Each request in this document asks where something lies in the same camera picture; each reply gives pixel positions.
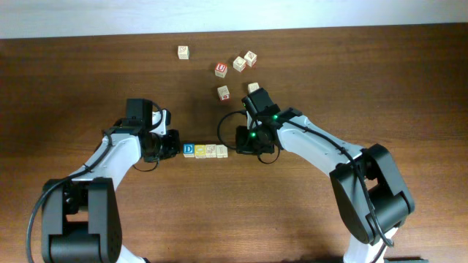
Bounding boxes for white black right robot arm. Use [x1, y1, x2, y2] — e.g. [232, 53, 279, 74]
[235, 88, 415, 262]

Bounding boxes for blue D wooden block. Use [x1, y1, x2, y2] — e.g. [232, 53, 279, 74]
[183, 143, 195, 158]

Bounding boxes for wooden block beside U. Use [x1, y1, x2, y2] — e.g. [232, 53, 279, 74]
[233, 56, 246, 72]

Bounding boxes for red U wooden block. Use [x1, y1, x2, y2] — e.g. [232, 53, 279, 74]
[214, 63, 227, 78]

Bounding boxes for letter I wooden block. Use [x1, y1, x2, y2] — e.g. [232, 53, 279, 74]
[216, 145, 228, 159]

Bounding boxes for wooden block red front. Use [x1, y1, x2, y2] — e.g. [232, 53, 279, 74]
[216, 85, 230, 101]

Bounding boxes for plain wooden block far left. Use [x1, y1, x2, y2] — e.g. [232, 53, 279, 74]
[178, 46, 190, 60]

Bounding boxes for wooden block green front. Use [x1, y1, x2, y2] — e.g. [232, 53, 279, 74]
[247, 83, 260, 93]

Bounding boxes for yellow O wooden block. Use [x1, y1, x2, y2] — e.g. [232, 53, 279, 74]
[195, 145, 206, 159]

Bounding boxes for black right camera cable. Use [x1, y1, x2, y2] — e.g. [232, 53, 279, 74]
[216, 109, 282, 165]

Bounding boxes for elephant picture wooden block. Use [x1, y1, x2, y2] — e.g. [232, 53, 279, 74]
[205, 144, 216, 158]

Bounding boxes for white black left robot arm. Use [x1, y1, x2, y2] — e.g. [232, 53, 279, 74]
[33, 99, 181, 262]

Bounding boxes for wooden block red side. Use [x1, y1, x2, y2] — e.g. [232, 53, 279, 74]
[244, 50, 257, 67]

